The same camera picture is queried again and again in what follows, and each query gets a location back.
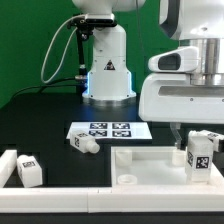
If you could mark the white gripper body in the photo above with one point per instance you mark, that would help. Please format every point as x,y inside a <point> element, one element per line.
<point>171,98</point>

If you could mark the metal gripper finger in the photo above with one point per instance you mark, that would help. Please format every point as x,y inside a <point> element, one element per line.
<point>175,127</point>

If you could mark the white square tabletop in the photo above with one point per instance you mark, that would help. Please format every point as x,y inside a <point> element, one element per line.
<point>155,167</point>

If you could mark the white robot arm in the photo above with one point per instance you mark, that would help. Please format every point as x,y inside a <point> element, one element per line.
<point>198,23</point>

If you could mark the white marker sheet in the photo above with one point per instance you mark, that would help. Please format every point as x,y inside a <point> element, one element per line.
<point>113,130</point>

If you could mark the white U-shaped fence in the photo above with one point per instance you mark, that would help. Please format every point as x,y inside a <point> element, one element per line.
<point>111,199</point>

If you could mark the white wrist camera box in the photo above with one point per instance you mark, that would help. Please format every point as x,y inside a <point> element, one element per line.
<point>182,60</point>

